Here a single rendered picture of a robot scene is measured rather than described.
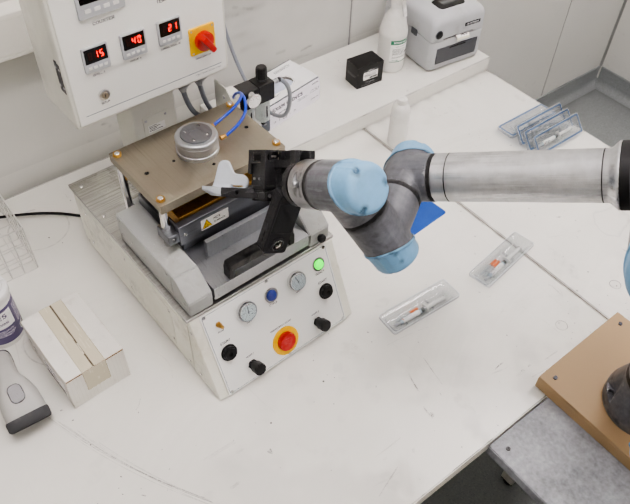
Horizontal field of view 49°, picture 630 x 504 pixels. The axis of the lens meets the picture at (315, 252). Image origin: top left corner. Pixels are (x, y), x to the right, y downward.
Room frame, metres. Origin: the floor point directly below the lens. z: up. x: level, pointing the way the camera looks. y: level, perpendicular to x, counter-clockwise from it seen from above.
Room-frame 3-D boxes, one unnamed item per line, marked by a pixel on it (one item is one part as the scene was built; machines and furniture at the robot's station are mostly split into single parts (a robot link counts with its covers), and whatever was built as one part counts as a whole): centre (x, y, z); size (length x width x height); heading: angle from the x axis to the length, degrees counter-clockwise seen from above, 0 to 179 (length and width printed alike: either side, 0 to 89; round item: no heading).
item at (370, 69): (1.72, -0.12, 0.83); 0.09 x 0.06 x 0.07; 125
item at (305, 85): (1.57, 0.12, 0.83); 0.23 x 0.12 x 0.07; 140
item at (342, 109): (1.72, -0.09, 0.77); 0.84 x 0.30 x 0.04; 130
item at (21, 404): (0.67, 0.56, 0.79); 0.20 x 0.08 x 0.08; 40
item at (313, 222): (1.03, 0.07, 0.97); 0.26 x 0.05 x 0.07; 42
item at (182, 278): (0.86, 0.28, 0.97); 0.25 x 0.05 x 0.07; 42
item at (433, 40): (1.91, -0.32, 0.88); 0.25 x 0.20 x 0.17; 34
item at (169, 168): (1.04, 0.23, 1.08); 0.31 x 0.24 x 0.13; 132
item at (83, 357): (0.76, 0.46, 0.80); 0.19 x 0.13 x 0.09; 40
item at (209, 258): (0.96, 0.19, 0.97); 0.30 x 0.22 x 0.08; 42
